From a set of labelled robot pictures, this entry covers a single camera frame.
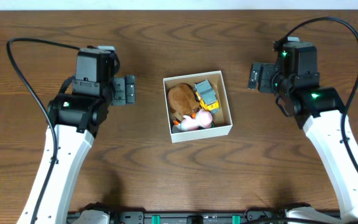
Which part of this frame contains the yellow grey toy truck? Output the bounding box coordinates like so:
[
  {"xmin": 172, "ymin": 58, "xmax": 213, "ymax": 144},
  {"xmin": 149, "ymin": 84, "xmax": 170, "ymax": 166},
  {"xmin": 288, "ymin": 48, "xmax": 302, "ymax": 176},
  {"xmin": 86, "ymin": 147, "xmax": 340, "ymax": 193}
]
[{"xmin": 195, "ymin": 80, "xmax": 220, "ymax": 114}]

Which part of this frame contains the white cardboard box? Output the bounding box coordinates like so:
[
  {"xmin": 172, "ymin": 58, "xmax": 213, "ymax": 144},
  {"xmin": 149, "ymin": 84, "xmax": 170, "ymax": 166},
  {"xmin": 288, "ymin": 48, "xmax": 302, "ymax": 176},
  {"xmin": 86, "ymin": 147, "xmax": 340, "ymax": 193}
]
[{"xmin": 163, "ymin": 71, "xmax": 232, "ymax": 143}]

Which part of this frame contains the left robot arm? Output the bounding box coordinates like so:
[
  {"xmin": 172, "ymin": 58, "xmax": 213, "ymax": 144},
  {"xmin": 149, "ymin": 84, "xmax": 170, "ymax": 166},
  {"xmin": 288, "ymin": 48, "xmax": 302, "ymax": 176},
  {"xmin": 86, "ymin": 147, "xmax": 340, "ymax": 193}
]
[{"xmin": 18, "ymin": 46, "xmax": 135, "ymax": 223}]

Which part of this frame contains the black mounting rail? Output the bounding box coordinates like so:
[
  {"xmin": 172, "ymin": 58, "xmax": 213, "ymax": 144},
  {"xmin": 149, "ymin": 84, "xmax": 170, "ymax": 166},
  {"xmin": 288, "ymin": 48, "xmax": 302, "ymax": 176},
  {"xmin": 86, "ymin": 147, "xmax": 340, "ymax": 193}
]
[{"xmin": 66, "ymin": 202, "xmax": 341, "ymax": 224}]

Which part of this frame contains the brown plush toy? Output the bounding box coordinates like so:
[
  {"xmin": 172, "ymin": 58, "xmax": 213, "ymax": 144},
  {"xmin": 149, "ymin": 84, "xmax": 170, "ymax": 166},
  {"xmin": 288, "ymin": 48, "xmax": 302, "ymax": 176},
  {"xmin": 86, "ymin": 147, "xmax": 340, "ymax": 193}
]
[{"xmin": 167, "ymin": 83, "xmax": 200, "ymax": 116}]

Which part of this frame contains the small pellet drum toy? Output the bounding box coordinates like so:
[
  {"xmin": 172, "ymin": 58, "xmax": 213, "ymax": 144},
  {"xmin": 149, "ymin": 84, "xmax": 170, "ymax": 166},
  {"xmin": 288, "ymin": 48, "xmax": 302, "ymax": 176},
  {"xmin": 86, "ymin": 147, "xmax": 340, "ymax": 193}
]
[{"xmin": 172, "ymin": 118, "xmax": 181, "ymax": 134}]

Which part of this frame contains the left black cable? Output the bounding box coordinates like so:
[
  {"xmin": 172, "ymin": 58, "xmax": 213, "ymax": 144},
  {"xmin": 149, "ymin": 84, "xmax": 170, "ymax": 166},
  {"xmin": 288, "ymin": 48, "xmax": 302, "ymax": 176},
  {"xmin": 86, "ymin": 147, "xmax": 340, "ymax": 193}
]
[{"xmin": 6, "ymin": 37, "xmax": 81, "ymax": 224}]

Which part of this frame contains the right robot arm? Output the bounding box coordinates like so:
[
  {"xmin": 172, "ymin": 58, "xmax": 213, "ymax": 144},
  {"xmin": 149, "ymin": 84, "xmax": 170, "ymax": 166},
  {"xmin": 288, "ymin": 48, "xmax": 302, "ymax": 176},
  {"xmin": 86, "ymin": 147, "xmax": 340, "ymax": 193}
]
[{"xmin": 248, "ymin": 37, "xmax": 358, "ymax": 223}]

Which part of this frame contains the pink white duck toy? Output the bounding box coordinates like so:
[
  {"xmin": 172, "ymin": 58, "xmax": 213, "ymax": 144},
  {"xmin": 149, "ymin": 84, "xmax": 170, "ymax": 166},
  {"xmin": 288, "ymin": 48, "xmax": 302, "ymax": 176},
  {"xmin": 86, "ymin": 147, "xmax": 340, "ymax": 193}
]
[{"xmin": 180, "ymin": 109, "xmax": 213, "ymax": 133}]

